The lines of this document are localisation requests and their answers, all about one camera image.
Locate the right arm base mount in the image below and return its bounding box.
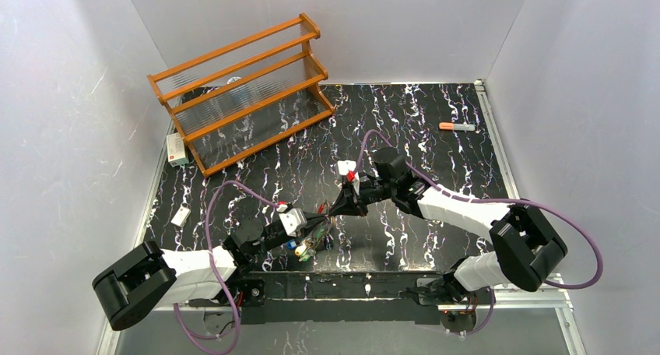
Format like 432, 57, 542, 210
399, 277, 496, 336

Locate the aluminium frame rail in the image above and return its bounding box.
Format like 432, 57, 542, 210
96, 272, 587, 355

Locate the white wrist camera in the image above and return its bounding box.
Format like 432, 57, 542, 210
335, 160, 360, 194
276, 202, 307, 237

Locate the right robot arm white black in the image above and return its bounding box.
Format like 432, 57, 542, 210
328, 148, 568, 301

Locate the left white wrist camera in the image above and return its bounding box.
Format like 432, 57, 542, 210
276, 202, 307, 237

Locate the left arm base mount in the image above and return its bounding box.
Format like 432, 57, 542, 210
188, 276, 266, 308

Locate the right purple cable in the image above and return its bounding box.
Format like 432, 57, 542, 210
356, 129, 604, 336

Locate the purple cable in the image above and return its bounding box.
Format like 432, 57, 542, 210
356, 129, 604, 336
172, 180, 285, 355

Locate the orange wooden shelf rack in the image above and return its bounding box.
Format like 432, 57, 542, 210
146, 13, 335, 177

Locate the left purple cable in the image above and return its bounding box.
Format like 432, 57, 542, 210
172, 180, 285, 355

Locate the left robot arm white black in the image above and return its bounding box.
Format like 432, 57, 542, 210
92, 213, 328, 331

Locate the white red small box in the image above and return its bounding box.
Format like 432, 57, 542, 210
166, 132, 190, 167

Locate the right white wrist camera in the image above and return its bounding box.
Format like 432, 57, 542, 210
335, 160, 360, 194

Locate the bunch of coloured keys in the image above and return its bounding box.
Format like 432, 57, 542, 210
285, 201, 337, 262

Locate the small white card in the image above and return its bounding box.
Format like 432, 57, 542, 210
170, 206, 191, 227

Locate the orange white marker pen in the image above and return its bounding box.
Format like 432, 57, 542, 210
438, 122, 476, 132

